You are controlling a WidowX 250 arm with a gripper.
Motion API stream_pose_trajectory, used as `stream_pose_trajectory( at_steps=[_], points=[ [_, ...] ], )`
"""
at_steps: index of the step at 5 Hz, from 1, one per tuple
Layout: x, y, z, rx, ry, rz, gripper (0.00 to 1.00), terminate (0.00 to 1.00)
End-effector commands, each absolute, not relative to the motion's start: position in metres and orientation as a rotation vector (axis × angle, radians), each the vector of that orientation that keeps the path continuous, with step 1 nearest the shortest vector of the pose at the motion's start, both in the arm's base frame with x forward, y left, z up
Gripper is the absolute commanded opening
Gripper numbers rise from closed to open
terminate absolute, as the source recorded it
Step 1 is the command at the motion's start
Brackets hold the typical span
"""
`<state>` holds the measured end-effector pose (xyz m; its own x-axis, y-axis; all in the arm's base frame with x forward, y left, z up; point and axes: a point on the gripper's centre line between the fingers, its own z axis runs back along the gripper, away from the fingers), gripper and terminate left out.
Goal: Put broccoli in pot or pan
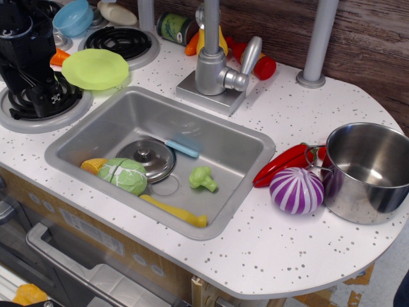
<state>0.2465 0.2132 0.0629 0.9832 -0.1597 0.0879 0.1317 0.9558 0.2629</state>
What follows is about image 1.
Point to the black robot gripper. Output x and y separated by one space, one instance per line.
27 46

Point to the green toy broccoli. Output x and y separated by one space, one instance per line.
201 177

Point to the steel pot lid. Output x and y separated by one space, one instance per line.
158 159

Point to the stainless steel pot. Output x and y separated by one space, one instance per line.
365 172

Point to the silver stove knob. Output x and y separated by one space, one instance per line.
62 42

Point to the light blue toy bowl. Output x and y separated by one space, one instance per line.
74 18

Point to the light green toy plate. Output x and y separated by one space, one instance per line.
95 69

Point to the front left black burner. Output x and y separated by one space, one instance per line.
18 113

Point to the black burner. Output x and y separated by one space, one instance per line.
136 47
18 113

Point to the cream toy bottle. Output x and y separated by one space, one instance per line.
117 14

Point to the silver toy sink basin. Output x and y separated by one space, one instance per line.
194 160

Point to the rear right black burner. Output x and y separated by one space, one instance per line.
136 47

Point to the yellow toy corn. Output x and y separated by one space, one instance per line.
93 166

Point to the green labelled toy can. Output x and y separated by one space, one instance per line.
176 28

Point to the green toy cabbage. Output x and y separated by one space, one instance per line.
126 174

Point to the small orange toy carrot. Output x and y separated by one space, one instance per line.
191 47

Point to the light blue toy knife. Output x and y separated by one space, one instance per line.
183 149

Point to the yellow toy pear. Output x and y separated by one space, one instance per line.
201 42

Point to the silver toy faucet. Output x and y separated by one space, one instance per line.
214 85

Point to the red toy ketchup bottle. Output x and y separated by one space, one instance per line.
265 66

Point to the yellow object bottom left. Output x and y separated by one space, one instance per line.
29 294

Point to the red toy chili pepper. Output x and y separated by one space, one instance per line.
298 156

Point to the purple striped toy onion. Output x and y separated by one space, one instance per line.
297 191

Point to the grey left support post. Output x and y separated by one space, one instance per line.
146 15

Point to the grey support post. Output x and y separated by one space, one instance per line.
312 75
146 15

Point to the grey oven door handle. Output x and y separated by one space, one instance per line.
105 285

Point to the grey right support post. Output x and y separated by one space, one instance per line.
312 75

